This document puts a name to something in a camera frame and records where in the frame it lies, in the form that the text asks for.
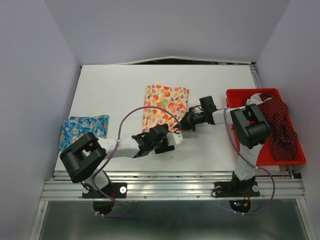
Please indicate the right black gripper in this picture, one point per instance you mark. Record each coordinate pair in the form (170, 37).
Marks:
(187, 122)

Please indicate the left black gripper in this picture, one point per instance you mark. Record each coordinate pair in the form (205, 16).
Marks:
(165, 148)

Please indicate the orange floral cream skirt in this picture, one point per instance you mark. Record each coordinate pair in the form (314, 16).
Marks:
(168, 105)

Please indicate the blue floral skirt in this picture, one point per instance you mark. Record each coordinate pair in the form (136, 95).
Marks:
(75, 127)

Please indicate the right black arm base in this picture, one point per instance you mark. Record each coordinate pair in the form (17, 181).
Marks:
(227, 189)

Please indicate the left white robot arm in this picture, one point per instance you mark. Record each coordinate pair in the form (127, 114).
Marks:
(83, 157)

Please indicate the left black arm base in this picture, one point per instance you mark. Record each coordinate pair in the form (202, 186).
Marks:
(116, 190)

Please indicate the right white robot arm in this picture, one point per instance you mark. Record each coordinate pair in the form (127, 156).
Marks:
(248, 131)

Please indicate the red plastic bin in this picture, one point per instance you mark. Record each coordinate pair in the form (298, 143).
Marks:
(234, 99)

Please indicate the red polka dot skirt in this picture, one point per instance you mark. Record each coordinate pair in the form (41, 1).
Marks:
(283, 138)

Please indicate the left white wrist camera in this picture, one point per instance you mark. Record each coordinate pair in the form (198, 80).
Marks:
(174, 138)

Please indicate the aluminium frame rail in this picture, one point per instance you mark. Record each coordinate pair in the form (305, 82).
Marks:
(174, 185)

